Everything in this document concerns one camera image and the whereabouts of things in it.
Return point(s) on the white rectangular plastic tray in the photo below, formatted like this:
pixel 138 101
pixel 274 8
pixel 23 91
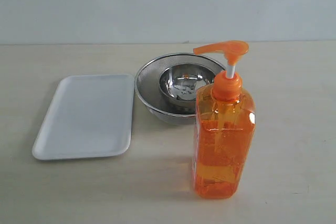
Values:
pixel 89 116

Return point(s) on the small stainless steel bowl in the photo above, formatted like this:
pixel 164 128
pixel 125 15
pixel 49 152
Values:
pixel 178 84

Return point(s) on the steel mesh colander bowl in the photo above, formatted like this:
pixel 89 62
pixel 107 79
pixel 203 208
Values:
pixel 147 86

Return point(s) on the orange pump soap bottle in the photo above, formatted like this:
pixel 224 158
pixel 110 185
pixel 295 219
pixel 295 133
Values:
pixel 224 126

